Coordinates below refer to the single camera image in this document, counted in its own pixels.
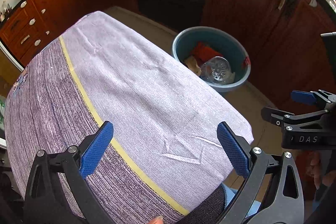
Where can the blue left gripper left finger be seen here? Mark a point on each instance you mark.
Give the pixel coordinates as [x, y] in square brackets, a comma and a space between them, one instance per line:
[93, 147]

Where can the clear plastic water bottle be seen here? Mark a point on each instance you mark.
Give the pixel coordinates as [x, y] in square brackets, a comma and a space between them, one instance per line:
[218, 71]

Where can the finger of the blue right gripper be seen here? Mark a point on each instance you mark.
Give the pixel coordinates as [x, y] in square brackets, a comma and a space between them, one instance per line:
[306, 98]

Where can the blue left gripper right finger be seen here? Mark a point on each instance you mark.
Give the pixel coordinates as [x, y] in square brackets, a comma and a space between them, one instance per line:
[236, 148]

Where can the brown wooden kitchen cabinets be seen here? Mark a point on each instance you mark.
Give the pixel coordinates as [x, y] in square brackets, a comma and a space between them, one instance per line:
[282, 37]

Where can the red snack wrapper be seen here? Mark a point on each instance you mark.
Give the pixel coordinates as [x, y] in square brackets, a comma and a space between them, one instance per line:
[203, 53]

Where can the person right hand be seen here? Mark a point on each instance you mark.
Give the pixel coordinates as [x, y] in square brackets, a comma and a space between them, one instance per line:
[311, 174]

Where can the teal plastic trash bin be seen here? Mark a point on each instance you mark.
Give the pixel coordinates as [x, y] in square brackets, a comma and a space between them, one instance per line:
[227, 45]

